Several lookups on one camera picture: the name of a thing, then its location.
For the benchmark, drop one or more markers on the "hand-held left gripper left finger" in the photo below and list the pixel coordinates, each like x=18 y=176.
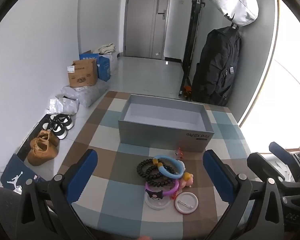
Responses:
x=82 y=175

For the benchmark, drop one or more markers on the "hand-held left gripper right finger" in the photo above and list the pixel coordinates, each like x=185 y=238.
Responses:
x=218 y=177

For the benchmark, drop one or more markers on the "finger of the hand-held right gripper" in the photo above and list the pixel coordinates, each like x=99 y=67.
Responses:
x=261 y=165
x=277 y=147

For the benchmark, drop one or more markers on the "grey cardboard box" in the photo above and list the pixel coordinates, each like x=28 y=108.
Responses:
x=165 y=137

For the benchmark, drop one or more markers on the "pink and yellow toy figure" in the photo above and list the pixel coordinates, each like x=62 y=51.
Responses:
x=186 y=180

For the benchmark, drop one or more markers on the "checkered tablecloth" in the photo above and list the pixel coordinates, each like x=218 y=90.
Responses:
x=109 y=155

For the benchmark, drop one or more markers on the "pink round badge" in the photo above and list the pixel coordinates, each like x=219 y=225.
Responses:
x=186 y=203

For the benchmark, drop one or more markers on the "brown shoe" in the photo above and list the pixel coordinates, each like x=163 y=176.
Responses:
x=51 y=137
x=42 y=152

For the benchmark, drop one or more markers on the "black and white slipper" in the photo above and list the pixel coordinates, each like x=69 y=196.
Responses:
x=56 y=130
x=63 y=121

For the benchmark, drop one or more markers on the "black shoe mat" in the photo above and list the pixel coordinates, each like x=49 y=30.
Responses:
x=32 y=136

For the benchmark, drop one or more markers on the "blue shoe box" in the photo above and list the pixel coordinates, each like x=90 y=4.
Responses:
x=17 y=172

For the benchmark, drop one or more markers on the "white round badge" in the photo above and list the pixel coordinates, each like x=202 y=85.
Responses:
x=157 y=204

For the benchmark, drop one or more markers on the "silver parcel bag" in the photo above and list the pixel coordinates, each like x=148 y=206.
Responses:
x=63 y=105

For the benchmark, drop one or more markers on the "grey parcel bag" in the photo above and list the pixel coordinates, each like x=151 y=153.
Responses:
x=89 y=93

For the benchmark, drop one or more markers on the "small orange item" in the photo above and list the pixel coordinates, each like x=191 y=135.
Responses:
x=187 y=91

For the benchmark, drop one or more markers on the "brown cardboard box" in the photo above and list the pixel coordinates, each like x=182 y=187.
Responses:
x=83 y=76

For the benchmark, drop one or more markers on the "black backpack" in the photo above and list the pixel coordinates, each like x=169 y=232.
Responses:
x=217 y=67

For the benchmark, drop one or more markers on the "blue cardboard box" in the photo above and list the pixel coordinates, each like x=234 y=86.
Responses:
x=104 y=67

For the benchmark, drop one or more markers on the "beige folded cloth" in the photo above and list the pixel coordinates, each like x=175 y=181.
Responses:
x=106 y=48

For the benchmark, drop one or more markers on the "black metal rack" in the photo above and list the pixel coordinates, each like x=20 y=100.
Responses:
x=193 y=30

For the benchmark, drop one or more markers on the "grey door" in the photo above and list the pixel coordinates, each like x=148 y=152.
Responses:
x=145 y=17

